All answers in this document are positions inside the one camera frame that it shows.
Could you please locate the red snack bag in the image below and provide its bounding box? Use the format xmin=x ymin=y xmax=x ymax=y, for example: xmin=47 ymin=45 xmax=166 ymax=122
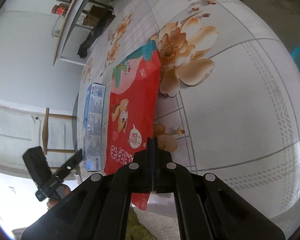
xmin=104 ymin=39 xmax=163 ymax=211

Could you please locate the person's left hand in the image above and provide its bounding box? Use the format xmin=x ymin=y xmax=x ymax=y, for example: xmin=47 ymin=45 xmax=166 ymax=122
xmin=47 ymin=184 xmax=71 ymax=210

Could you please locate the blue white long box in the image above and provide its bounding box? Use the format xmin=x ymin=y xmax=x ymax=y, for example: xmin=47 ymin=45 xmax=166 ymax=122
xmin=83 ymin=83 xmax=105 ymax=172

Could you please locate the floral tablecloth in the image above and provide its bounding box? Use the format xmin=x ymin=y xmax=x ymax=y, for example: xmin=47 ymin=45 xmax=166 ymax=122
xmin=78 ymin=0 xmax=300 ymax=217

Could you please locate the glass pot with lid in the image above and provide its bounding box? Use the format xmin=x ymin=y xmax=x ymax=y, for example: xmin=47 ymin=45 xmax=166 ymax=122
xmin=51 ymin=15 xmax=65 ymax=37

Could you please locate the black clothing pile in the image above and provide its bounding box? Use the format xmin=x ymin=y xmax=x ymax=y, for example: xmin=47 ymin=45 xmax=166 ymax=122
xmin=77 ymin=10 xmax=115 ymax=59

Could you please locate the dark sauce jar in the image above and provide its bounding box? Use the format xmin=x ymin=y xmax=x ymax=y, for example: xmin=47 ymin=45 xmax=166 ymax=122
xmin=51 ymin=3 xmax=70 ymax=16

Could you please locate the white side table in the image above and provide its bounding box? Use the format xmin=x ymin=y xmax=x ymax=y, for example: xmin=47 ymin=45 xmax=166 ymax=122
xmin=52 ymin=0 xmax=126 ymax=66

